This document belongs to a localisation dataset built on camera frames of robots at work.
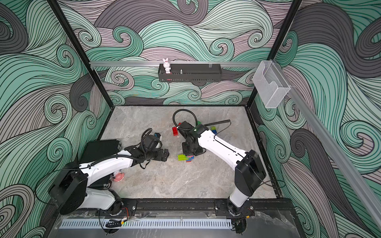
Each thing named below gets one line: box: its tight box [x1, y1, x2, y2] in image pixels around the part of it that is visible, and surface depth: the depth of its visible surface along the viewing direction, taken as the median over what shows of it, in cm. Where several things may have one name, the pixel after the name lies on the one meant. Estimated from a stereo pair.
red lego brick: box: [172, 126, 179, 136], surface depth 104 cm
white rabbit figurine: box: [162, 57, 172, 74], surface depth 91 cm
